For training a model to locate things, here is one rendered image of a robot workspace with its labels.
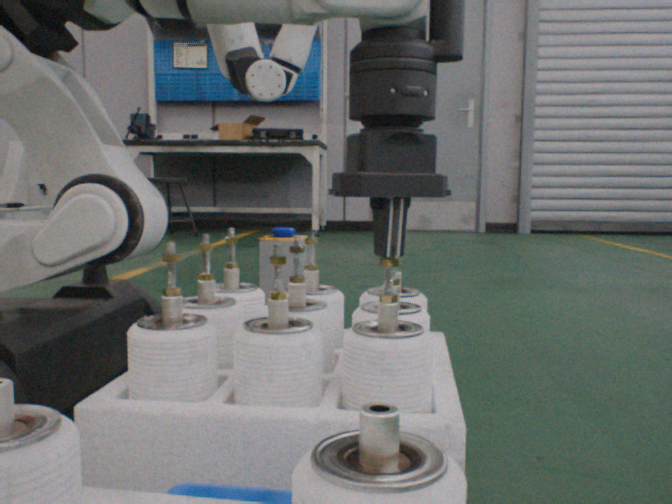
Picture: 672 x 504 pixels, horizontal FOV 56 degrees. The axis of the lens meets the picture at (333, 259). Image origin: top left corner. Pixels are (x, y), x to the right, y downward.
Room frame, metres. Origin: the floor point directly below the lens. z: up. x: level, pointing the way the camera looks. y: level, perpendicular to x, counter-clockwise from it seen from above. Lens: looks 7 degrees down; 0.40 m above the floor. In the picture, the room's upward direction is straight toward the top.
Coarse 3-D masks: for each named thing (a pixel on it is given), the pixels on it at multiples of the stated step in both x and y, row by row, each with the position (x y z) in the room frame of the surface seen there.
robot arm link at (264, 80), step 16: (224, 32) 1.24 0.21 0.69; (240, 32) 1.24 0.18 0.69; (224, 48) 1.25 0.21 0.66; (240, 48) 1.25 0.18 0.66; (256, 48) 1.27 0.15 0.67; (224, 64) 1.26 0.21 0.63; (240, 64) 1.24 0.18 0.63; (256, 64) 1.24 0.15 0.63; (272, 64) 1.24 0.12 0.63; (240, 80) 1.24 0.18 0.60; (256, 80) 1.24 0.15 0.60; (272, 80) 1.25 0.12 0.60; (256, 96) 1.24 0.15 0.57; (272, 96) 1.25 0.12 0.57
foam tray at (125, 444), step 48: (432, 336) 0.93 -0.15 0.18; (336, 384) 0.69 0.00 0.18; (432, 384) 0.70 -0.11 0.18; (96, 432) 0.61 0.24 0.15; (144, 432) 0.61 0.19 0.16; (192, 432) 0.60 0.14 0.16; (240, 432) 0.60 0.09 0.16; (288, 432) 0.59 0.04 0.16; (336, 432) 0.59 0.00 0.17; (432, 432) 0.57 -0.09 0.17; (96, 480) 0.61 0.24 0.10; (144, 480) 0.61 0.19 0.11; (192, 480) 0.60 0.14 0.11; (240, 480) 0.60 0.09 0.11; (288, 480) 0.59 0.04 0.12
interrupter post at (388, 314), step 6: (378, 306) 0.65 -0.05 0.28; (384, 306) 0.65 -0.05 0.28; (390, 306) 0.65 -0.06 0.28; (396, 306) 0.65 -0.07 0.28; (378, 312) 0.65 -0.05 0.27; (384, 312) 0.65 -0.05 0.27; (390, 312) 0.65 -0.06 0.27; (396, 312) 0.65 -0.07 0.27; (378, 318) 0.65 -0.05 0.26; (384, 318) 0.65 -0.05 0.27; (390, 318) 0.65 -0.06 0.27; (396, 318) 0.65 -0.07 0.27; (378, 324) 0.65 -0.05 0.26; (384, 324) 0.65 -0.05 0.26; (390, 324) 0.65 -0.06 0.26; (396, 324) 0.65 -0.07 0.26; (378, 330) 0.65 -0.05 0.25; (384, 330) 0.65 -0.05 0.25; (390, 330) 0.65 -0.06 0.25; (396, 330) 0.65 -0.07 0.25
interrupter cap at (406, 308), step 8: (368, 304) 0.79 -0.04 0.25; (376, 304) 0.79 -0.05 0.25; (400, 304) 0.79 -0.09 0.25; (408, 304) 0.79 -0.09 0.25; (416, 304) 0.78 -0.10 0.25; (368, 312) 0.75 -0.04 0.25; (376, 312) 0.74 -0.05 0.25; (400, 312) 0.74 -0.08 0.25; (408, 312) 0.74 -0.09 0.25; (416, 312) 0.75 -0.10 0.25
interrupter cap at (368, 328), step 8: (368, 320) 0.69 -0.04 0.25; (376, 320) 0.69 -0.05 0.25; (400, 320) 0.69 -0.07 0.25; (352, 328) 0.65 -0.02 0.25; (360, 328) 0.65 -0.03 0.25; (368, 328) 0.66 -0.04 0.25; (376, 328) 0.66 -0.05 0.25; (400, 328) 0.67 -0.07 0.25; (408, 328) 0.66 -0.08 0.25; (416, 328) 0.65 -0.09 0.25; (368, 336) 0.63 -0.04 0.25; (376, 336) 0.62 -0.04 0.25; (384, 336) 0.62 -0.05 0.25; (392, 336) 0.62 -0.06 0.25; (400, 336) 0.62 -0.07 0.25; (408, 336) 0.62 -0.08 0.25; (416, 336) 0.63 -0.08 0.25
